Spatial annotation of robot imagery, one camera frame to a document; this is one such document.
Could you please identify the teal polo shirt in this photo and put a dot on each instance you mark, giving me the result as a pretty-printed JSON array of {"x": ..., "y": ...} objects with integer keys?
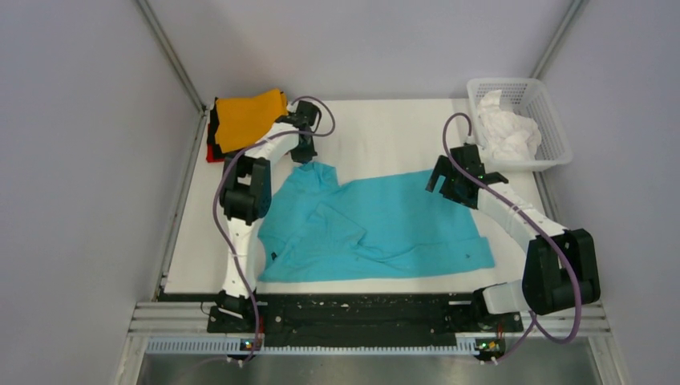
[{"x": 318, "y": 230}]

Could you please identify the red folded shirt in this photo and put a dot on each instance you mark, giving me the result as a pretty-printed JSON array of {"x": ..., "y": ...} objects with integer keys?
[{"x": 214, "y": 154}]

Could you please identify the white cable duct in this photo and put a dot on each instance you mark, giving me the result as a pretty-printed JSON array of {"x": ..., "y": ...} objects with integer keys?
[{"x": 236, "y": 346}]

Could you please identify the orange folded shirt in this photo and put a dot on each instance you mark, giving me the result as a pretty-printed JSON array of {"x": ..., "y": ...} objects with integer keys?
[{"x": 242, "y": 121}]

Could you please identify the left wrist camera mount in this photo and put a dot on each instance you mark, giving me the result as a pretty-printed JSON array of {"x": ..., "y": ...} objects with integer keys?
[{"x": 292, "y": 107}]

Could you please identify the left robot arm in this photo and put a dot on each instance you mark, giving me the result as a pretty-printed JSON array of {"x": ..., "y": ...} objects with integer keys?
[{"x": 245, "y": 195}]

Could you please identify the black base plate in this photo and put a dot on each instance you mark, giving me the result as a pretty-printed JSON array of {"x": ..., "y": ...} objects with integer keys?
[{"x": 362, "y": 320}]

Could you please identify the white crumpled shirt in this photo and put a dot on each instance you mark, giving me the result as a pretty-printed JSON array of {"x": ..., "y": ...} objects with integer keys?
[{"x": 509, "y": 137}]

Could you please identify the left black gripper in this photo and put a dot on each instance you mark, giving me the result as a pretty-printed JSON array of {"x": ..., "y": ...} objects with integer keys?
[{"x": 305, "y": 156}]

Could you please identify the white plastic basket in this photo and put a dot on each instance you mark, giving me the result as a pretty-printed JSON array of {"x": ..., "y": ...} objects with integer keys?
[{"x": 528, "y": 98}]

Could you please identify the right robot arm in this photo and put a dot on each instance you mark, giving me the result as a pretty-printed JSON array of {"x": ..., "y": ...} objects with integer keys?
[{"x": 560, "y": 264}]

